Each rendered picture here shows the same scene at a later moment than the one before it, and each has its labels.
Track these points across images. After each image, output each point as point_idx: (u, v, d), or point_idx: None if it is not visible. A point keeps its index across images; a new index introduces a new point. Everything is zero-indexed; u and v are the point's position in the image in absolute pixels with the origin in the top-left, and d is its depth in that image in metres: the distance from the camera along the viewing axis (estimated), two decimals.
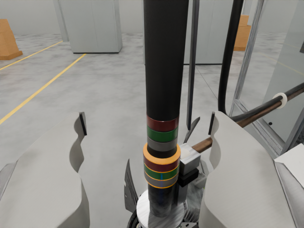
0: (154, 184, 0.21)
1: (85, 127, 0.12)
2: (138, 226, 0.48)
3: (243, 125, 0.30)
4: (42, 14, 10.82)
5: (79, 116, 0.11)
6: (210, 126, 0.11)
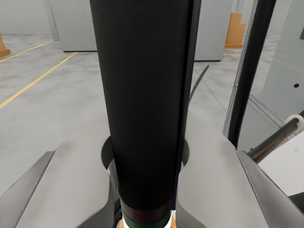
0: None
1: None
2: (119, 224, 0.31)
3: (256, 163, 0.23)
4: (31, 14, 10.52)
5: None
6: None
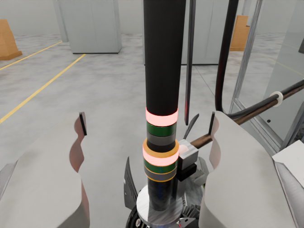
0: (153, 178, 0.22)
1: (85, 127, 0.12)
2: (138, 221, 0.48)
3: (240, 123, 0.31)
4: (41, 15, 10.82)
5: (79, 116, 0.11)
6: (210, 126, 0.11)
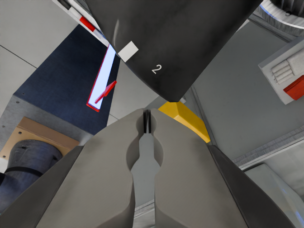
0: None
1: (146, 125, 0.12)
2: None
3: None
4: None
5: (143, 113, 0.11)
6: (149, 125, 0.11)
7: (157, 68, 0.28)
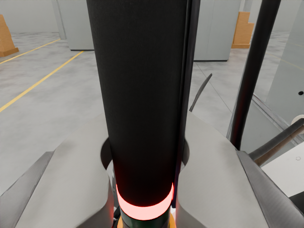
0: None
1: None
2: None
3: (260, 164, 0.23)
4: (40, 12, 10.68)
5: None
6: None
7: None
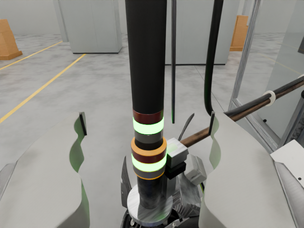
0: (141, 175, 0.22)
1: (85, 127, 0.12)
2: (131, 222, 0.48)
3: None
4: (41, 15, 10.84)
5: (79, 116, 0.11)
6: (210, 126, 0.11)
7: None
